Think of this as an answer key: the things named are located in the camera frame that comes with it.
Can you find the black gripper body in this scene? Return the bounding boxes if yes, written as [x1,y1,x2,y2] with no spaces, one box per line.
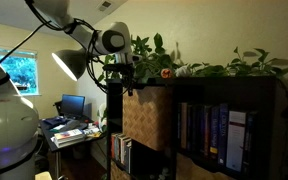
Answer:
[103,54,141,96]

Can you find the woven basket drawer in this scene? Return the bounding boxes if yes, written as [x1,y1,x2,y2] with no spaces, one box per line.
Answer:
[122,86,172,151]

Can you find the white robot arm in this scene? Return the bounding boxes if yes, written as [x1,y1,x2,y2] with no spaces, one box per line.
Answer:
[0,0,133,180]

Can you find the green pothos plant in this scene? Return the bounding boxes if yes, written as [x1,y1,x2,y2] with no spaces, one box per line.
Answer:
[104,33,288,83]

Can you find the grey desk lamp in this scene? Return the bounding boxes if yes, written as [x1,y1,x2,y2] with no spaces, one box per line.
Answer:
[52,49,88,81]

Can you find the white small object on shelf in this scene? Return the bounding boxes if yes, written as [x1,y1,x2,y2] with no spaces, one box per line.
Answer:
[175,66,191,77]

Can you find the black laptop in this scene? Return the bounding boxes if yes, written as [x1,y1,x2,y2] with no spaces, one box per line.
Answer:
[61,94,85,118]

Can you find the row of books lower left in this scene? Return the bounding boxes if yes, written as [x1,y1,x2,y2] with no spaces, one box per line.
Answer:
[111,133,132,173]

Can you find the stack of books on desk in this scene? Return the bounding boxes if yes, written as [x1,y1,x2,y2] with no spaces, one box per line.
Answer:
[54,129,85,148]

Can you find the dark desk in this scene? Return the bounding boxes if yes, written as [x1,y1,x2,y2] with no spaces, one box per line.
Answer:
[39,118,104,180]

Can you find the dark wooden bookshelf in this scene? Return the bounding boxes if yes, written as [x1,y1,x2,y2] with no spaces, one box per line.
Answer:
[107,77,281,180]

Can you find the window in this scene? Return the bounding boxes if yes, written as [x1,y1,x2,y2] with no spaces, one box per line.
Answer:
[1,51,39,95]

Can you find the blue books upper shelf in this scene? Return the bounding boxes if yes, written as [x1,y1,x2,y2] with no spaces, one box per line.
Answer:
[177,102,257,175]

